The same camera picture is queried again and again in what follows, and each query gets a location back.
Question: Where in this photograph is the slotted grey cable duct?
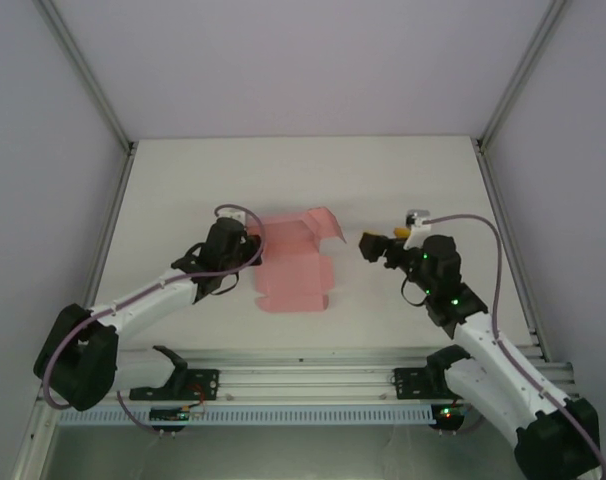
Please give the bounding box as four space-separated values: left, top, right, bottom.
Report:
57 405 437 427

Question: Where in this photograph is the right wrist black cable loop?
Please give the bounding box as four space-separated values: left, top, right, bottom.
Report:
401 272 430 308

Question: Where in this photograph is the grey metal panel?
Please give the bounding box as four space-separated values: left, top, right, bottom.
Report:
47 423 570 480

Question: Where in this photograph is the pink paper box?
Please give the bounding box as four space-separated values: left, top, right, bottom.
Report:
253 206 348 315

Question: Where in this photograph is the aluminium mounting rail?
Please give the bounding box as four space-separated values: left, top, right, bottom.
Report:
37 348 580 402

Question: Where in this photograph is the left wrist black cable loop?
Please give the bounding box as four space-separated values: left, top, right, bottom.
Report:
202 272 242 299

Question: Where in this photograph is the aluminium table side rail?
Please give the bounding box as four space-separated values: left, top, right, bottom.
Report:
65 144 137 362
474 142 552 359

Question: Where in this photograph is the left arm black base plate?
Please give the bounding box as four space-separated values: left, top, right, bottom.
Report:
129 368 220 401

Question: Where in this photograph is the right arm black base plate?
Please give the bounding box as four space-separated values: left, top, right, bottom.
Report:
392 367 464 401

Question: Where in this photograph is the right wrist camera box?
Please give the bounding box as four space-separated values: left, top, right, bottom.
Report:
405 209 430 249

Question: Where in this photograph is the aluminium frame post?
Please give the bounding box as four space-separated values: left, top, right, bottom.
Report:
32 0 135 154
476 0 573 149

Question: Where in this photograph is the wrist black cable loop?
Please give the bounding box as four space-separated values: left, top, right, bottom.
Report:
202 272 242 299
401 272 430 308

